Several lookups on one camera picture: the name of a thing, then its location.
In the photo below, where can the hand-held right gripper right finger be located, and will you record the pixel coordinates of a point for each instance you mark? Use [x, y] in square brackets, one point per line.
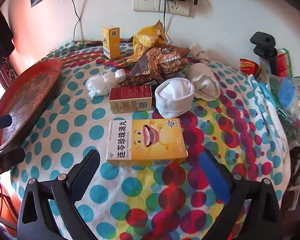
[215, 177]

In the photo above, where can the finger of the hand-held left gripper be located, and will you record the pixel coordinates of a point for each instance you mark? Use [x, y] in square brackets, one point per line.
[1, 123]
[8, 157]

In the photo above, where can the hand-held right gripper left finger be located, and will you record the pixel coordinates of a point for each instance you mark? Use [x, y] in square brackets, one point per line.
[86, 177]

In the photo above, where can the red round tray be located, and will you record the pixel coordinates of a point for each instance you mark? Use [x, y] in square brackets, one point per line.
[25, 97]

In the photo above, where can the yellow medicine box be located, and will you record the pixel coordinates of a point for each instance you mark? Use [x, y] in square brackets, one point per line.
[111, 42]
[145, 142]

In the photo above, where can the white sock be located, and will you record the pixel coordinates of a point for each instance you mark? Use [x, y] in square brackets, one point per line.
[173, 97]

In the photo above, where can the red medicine box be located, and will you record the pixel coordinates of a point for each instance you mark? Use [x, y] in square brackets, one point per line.
[130, 97]

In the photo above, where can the white plastic wrap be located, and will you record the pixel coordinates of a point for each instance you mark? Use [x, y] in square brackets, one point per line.
[100, 83]

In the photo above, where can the knotted beige sock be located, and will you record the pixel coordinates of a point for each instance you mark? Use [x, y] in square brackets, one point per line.
[198, 52]

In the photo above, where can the brown snack bag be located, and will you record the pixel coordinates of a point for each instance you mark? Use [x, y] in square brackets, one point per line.
[162, 60]

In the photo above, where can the yellow snack bag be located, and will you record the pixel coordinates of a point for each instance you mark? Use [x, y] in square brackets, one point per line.
[147, 38]

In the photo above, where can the polka dot blanket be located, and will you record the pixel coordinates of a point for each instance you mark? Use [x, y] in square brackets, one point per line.
[72, 135]

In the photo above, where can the dark hanging jacket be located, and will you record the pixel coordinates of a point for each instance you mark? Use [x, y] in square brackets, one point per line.
[0, 37]

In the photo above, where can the white printed cloth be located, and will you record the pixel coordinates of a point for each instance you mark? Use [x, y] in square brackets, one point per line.
[262, 97]

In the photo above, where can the clear plastic bag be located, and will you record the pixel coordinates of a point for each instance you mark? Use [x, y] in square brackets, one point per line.
[290, 105]

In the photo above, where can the red snack packet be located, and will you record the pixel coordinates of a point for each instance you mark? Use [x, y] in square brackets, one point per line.
[248, 66]

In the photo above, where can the green red packet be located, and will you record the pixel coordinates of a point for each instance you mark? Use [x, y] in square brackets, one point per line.
[283, 62]

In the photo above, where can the white power outlet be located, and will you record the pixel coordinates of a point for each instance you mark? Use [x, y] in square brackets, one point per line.
[177, 8]

